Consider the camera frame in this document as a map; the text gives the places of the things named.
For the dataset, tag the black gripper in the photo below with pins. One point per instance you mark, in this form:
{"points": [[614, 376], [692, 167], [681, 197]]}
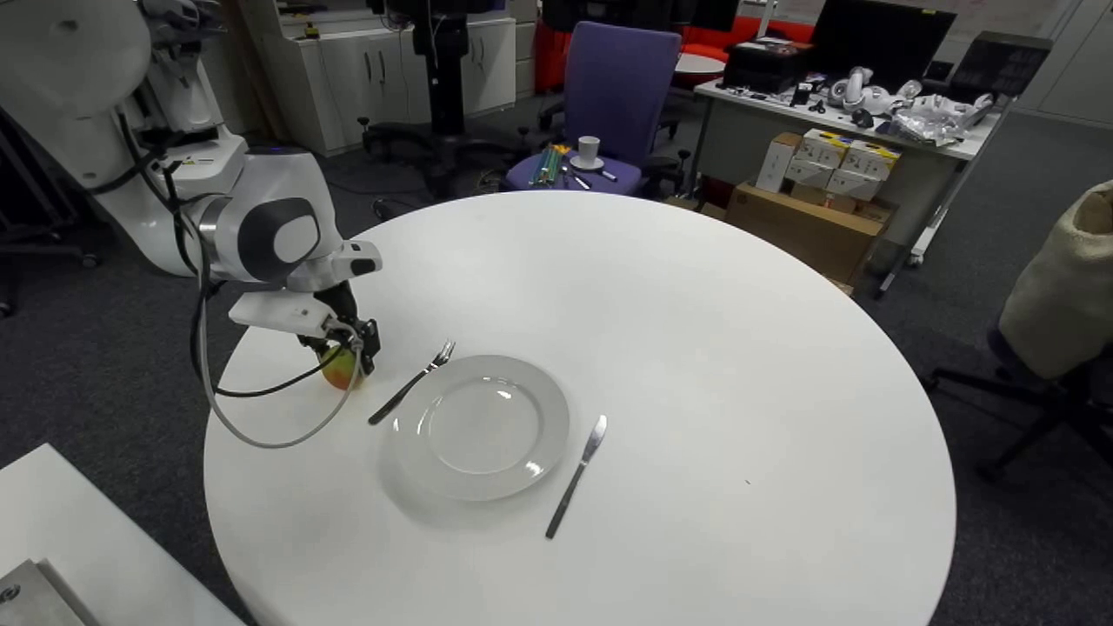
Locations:
{"points": [[341, 307]]}

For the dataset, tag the red green apple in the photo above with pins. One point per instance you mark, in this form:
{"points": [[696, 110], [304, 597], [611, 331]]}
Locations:
{"points": [[341, 370]]}

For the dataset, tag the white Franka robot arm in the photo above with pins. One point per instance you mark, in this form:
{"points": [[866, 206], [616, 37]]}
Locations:
{"points": [[107, 150]]}

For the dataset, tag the white round plate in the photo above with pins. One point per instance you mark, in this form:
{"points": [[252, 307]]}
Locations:
{"points": [[478, 429]]}

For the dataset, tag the gray metal plate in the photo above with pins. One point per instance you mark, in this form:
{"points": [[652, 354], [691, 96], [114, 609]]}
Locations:
{"points": [[40, 597]]}

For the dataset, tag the silver fork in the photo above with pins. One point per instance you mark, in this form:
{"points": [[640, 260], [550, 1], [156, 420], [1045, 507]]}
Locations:
{"points": [[410, 387]]}

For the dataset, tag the silver table knife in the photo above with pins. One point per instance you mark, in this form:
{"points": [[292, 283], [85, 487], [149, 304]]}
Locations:
{"points": [[576, 473]]}

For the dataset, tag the green teal strip bundle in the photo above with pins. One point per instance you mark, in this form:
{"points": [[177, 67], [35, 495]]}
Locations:
{"points": [[548, 173]]}

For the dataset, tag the white storage cabinet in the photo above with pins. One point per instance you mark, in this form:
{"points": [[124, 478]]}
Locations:
{"points": [[350, 71]]}

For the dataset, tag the black floor stand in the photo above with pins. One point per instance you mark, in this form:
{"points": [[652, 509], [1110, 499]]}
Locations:
{"points": [[445, 80]]}

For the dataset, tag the yellow packet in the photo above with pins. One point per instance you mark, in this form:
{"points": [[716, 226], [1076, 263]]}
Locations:
{"points": [[563, 150]]}

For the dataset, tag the white saucer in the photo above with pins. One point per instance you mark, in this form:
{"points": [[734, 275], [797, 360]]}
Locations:
{"points": [[585, 166]]}

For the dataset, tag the white cup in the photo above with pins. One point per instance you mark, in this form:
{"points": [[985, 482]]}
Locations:
{"points": [[590, 147]]}

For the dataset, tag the white robot platform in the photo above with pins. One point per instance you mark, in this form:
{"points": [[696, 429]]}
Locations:
{"points": [[93, 533]]}

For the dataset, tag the purple office chair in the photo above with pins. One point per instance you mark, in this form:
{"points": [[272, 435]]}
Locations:
{"points": [[621, 73]]}

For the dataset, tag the white office desk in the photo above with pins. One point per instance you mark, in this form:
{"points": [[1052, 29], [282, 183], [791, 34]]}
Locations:
{"points": [[742, 150]]}

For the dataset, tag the brown cardboard box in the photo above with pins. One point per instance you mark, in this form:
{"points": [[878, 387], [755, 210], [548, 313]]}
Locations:
{"points": [[811, 226]]}

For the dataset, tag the black desk device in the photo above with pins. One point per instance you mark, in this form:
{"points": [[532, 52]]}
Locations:
{"points": [[767, 67]]}

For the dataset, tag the white cartons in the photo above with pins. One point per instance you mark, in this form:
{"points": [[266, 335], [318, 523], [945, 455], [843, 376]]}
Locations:
{"points": [[836, 161]]}

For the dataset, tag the large black monitor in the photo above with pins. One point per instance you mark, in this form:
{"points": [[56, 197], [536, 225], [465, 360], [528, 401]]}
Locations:
{"points": [[880, 38]]}

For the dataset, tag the white clutter pile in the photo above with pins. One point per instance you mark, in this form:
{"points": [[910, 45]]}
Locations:
{"points": [[917, 106]]}

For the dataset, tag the black chair with jacket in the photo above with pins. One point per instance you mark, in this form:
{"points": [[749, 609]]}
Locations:
{"points": [[1045, 394]]}

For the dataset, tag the small black monitor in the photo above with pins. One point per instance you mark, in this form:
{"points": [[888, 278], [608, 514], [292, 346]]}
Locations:
{"points": [[995, 67]]}

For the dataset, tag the beige jacket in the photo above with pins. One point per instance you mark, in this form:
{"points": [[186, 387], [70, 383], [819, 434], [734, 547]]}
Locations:
{"points": [[1065, 283]]}

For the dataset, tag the white wrist mount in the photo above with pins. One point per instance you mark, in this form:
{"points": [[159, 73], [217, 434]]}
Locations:
{"points": [[272, 311]]}

